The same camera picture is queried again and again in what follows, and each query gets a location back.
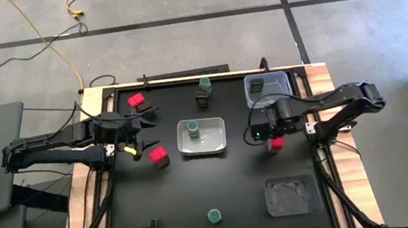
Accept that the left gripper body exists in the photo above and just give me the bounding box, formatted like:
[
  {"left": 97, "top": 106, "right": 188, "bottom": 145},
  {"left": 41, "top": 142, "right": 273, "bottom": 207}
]
[{"left": 88, "top": 109, "right": 138, "bottom": 149}]

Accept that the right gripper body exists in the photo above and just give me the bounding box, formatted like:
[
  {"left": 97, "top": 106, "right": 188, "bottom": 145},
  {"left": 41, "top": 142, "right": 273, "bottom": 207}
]
[{"left": 248, "top": 110, "right": 282, "bottom": 143}]

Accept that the red-lidded smoked paprika tin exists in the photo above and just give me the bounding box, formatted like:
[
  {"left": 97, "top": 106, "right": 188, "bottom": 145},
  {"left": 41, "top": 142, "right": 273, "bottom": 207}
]
[
  {"left": 126, "top": 91, "right": 153, "bottom": 115},
  {"left": 266, "top": 135, "right": 288, "bottom": 155},
  {"left": 147, "top": 144, "right": 172, "bottom": 171}
]

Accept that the clear plastic bin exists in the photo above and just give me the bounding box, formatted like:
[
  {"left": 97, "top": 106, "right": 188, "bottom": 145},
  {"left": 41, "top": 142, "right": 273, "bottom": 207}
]
[{"left": 242, "top": 69, "right": 295, "bottom": 110}]

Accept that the white plastic bin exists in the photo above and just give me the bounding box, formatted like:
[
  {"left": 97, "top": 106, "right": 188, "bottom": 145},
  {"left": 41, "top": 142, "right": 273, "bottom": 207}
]
[{"left": 175, "top": 115, "right": 230, "bottom": 159}]

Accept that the grey plastic bin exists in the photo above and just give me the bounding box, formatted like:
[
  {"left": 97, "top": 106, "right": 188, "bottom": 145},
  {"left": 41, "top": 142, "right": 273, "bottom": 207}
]
[{"left": 262, "top": 171, "right": 326, "bottom": 220}]

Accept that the black cable loop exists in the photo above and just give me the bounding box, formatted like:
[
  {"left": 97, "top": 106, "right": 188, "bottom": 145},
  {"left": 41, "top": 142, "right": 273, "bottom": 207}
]
[{"left": 88, "top": 72, "right": 118, "bottom": 90}]

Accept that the long yellow cable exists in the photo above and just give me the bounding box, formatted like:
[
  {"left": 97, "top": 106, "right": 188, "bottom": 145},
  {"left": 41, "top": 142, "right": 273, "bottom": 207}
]
[{"left": 5, "top": 0, "right": 86, "bottom": 97}]

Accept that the long black cable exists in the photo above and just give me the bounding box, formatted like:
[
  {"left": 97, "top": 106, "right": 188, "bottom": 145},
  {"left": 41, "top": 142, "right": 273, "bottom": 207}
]
[{"left": 0, "top": 19, "right": 93, "bottom": 72}]

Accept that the yellow cable with plug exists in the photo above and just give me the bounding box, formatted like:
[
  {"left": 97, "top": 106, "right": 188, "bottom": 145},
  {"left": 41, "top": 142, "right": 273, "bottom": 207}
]
[{"left": 63, "top": 0, "right": 85, "bottom": 20}]

